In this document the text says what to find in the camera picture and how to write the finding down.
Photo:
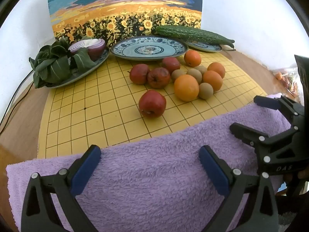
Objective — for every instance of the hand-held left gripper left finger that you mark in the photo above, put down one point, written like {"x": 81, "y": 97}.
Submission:
{"x": 87, "y": 171}

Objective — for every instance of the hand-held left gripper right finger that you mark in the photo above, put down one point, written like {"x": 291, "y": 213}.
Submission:
{"x": 213, "y": 171}

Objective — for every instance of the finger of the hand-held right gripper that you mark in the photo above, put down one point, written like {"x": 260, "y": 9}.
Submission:
{"x": 266, "y": 102}
{"x": 248, "y": 133}

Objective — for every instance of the orange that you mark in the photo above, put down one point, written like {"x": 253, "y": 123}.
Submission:
{"x": 216, "y": 69}
{"x": 192, "y": 58}
{"x": 186, "y": 87}
{"x": 212, "y": 80}

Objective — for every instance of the brown kiwi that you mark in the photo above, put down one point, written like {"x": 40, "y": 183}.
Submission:
{"x": 205, "y": 90}
{"x": 194, "y": 75}
{"x": 177, "y": 75}

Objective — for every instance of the four brown round fruits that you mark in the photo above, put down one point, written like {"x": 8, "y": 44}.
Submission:
{"x": 201, "y": 69}

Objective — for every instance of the red apple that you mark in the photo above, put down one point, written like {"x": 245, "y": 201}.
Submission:
{"x": 152, "y": 104}
{"x": 171, "y": 64}
{"x": 139, "y": 73}
{"x": 158, "y": 77}

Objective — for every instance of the blue patterned round plate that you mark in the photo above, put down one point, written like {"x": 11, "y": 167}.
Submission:
{"x": 148, "y": 49}

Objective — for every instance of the person's right hand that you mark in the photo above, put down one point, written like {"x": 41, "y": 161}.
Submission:
{"x": 302, "y": 175}

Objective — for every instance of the clear snack bag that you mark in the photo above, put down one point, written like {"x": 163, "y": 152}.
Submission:
{"x": 288, "y": 79}

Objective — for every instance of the yellow grid board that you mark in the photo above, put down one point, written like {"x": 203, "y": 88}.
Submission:
{"x": 101, "y": 116}

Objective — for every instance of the purple fluffy towel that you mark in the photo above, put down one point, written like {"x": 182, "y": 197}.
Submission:
{"x": 154, "y": 174}

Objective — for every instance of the blue patterned plate under melon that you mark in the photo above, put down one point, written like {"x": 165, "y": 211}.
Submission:
{"x": 205, "y": 47}

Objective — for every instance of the oval plate with vegetables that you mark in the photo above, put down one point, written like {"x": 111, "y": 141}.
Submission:
{"x": 79, "y": 73}

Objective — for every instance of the green cucumbers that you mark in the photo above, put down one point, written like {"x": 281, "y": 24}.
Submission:
{"x": 193, "y": 34}

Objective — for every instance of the green bok choy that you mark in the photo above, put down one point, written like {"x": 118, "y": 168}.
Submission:
{"x": 52, "y": 62}

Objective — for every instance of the halved red onion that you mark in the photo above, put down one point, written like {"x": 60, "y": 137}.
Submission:
{"x": 93, "y": 48}

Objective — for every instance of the sunflower field painting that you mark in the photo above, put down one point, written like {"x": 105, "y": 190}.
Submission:
{"x": 120, "y": 9}

